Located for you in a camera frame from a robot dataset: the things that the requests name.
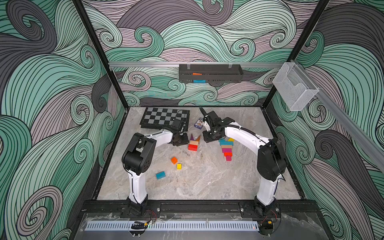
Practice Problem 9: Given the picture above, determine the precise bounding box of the teal long block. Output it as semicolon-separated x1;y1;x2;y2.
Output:
219;141;234;146

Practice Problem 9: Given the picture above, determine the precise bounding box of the red rectangular block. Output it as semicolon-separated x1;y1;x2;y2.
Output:
188;144;198;152

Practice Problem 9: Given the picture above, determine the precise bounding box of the orange cube block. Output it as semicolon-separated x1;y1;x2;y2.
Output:
171;157;178;165

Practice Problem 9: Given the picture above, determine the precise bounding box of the magenta long block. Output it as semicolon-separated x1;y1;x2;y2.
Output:
222;148;232;153

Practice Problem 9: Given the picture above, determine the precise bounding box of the teal small block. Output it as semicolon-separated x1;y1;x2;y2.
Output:
156;171;166;180

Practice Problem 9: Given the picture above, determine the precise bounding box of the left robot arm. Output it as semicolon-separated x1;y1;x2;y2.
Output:
122;129;189;212

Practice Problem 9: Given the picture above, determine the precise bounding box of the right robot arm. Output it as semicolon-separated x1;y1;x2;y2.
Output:
200;107;288;216

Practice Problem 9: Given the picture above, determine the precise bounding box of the blue playing card box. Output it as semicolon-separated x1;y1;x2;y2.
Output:
194;118;204;130

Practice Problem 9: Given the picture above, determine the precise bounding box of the black grey chessboard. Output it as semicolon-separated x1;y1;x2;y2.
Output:
140;108;190;132

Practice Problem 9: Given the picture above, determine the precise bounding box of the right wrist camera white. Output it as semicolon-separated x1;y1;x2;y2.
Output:
200;107;235;134

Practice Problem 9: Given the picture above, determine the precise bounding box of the black wall tray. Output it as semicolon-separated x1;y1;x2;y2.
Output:
179;64;244;86

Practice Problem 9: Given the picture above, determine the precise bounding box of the aluminium back rail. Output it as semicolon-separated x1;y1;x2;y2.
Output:
109;61;284;69

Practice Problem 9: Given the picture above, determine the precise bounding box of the aluminium rail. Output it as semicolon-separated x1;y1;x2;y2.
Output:
291;60;384;172
109;61;284;69

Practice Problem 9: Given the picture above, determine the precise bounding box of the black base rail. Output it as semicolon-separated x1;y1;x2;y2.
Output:
81;200;320;220

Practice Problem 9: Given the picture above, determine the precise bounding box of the clear plastic wall box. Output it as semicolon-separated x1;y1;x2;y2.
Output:
273;62;319;112

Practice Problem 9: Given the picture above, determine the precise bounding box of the white slotted cable duct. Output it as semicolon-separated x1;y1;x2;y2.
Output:
85;220;259;232

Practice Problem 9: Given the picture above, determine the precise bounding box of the aluminium right rail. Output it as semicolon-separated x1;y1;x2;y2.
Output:
291;60;384;172

